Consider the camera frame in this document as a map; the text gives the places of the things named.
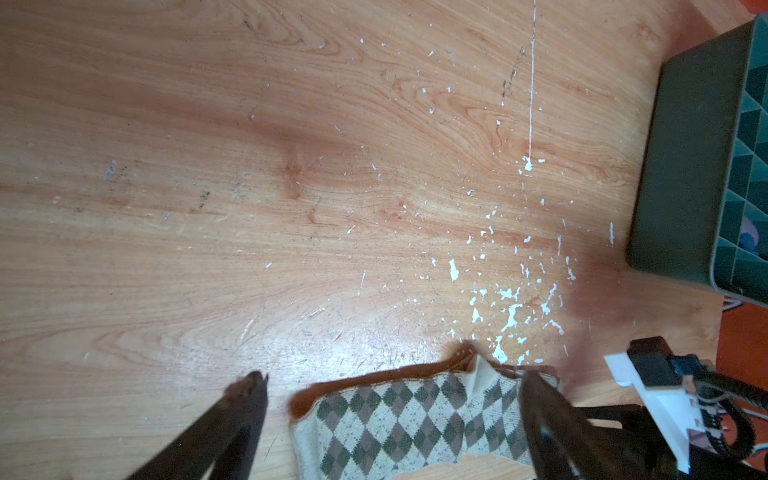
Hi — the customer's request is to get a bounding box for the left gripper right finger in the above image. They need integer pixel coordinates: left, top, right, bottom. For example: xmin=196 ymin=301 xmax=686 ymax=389
xmin=518 ymin=370 xmax=651 ymax=479

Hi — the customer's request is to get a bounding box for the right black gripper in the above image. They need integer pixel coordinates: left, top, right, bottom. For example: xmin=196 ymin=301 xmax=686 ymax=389
xmin=578 ymin=405 xmax=767 ymax=479

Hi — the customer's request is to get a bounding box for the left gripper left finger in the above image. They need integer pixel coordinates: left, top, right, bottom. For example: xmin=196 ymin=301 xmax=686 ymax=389
xmin=130 ymin=371 xmax=269 ymax=479

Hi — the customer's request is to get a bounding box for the beige argyle sock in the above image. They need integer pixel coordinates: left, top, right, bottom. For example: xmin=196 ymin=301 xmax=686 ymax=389
xmin=289 ymin=347 xmax=532 ymax=479

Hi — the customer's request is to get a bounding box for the green plastic divider tray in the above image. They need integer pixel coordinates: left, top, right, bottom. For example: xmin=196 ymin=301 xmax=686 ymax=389
xmin=627 ymin=13 xmax=767 ymax=306

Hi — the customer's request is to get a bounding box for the purple sock with yellow cuff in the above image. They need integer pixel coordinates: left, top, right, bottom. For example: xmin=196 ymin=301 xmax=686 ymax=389
xmin=738 ymin=216 xmax=760 ymax=255

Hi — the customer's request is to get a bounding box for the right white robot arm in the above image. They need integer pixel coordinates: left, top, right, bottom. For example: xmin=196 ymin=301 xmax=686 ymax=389
xmin=580 ymin=352 xmax=767 ymax=479

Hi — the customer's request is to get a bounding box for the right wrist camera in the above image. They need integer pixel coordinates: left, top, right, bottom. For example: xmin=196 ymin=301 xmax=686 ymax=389
xmin=604 ymin=336 xmax=712 ymax=476

